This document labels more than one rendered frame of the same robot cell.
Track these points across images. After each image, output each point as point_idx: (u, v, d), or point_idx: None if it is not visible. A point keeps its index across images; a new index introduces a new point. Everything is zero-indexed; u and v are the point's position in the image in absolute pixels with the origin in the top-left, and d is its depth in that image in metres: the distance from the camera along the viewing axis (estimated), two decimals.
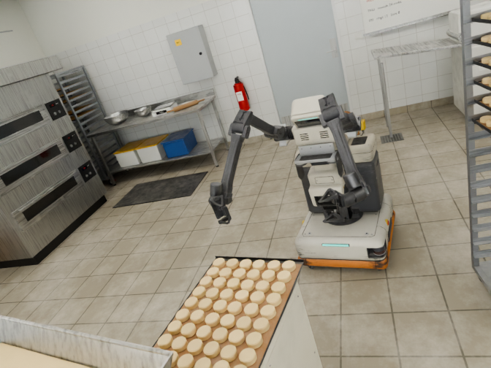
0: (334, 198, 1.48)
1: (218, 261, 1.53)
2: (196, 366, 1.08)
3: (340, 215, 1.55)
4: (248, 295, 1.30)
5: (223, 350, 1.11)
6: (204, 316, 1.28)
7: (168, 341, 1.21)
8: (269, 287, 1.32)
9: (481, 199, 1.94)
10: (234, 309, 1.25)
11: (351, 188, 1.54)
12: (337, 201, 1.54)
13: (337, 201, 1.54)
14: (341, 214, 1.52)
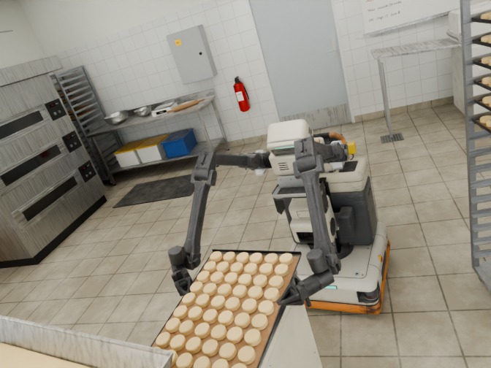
0: (296, 300, 1.19)
1: (215, 255, 1.51)
2: (194, 366, 1.08)
3: None
4: (246, 290, 1.29)
5: (221, 348, 1.10)
6: (202, 312, 1.27)
7: (166, 339, 1.20)
8: (267, 281, 1.31)
9: (481, 199, 1.94)
10: (232, 305, 1.24)
11: (316, 272, 1.23)
12: None
13: None
14: (299, 295, 1.20)
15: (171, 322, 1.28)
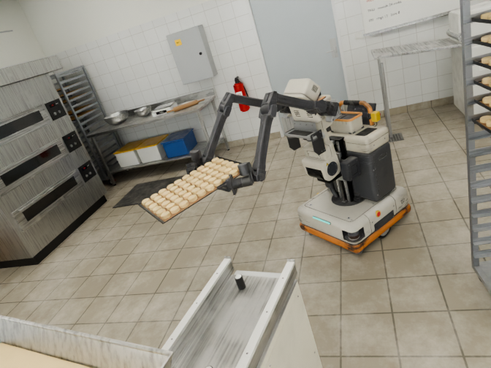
0: (224, 187, 2.00)
1: (215, 159, 2.39)
2: (162, 203, 2.06)
3: None
4: (210, 178, 2.15)
5: (177, 198, 2.04)
6: (185, 184, 2.21)
7: (162, 191, 2.21)
8: None
9: (481, 199, 1.94)
10: (197, 183, 2.13)
11: (242, 175, 1.98)
12: None
13: None
14: (227, 185, 1.99)
15: None
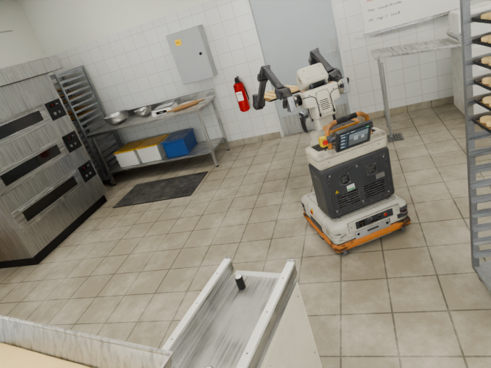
0: None
1: None
2: (272, 90, 3.96)
3: None
4: None
5: (269, 93, 3.88)
6: None
7: (287, 86, 3.91)
8: (273, 97, 3.61)
9: (481, 199, 1.94)
10: None
11: None
12: None
13: None
14: None
15: None
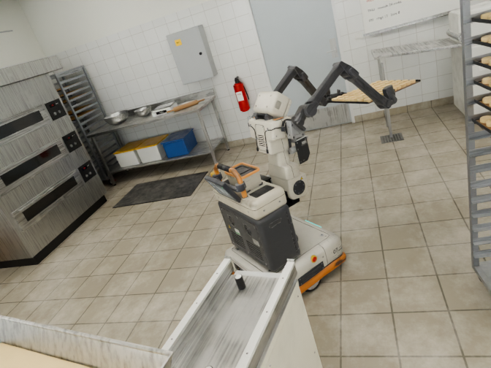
0: (343, 93, 3.04)
1: (367, 98, 2.63)
2: (389, 82, 2.97)
3: (340, 96, 3.03)
4: (359, 93, 2.87)
5: (377, 84, 2.99)
6: None
7: (400, 83, 2.82)
8: None
9: (481, 199, 1.94)
10: None
11: (329, 93, 3.03)
12: None
13: None
14: None
15: (398, 88, 2.76)
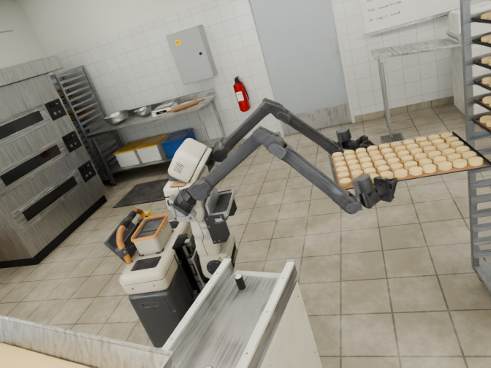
0: (371, 143, 1.91)
1: (345, 179, 1.59)
2: (447, 145, 1.64)
3: None
4: (375, 156, 1.74)
5: (427, 144, 1.71)
6: (408, 163, 1.61)
7: (444, 161, 1.52)
8: None
9: (481, 199, 1.94)
10: (392, 153, 1.71)
11: (349, 138, 1.97)
12: None
13: None
14: (367, 142, 1.92)
15: (427, 172, 1.51)
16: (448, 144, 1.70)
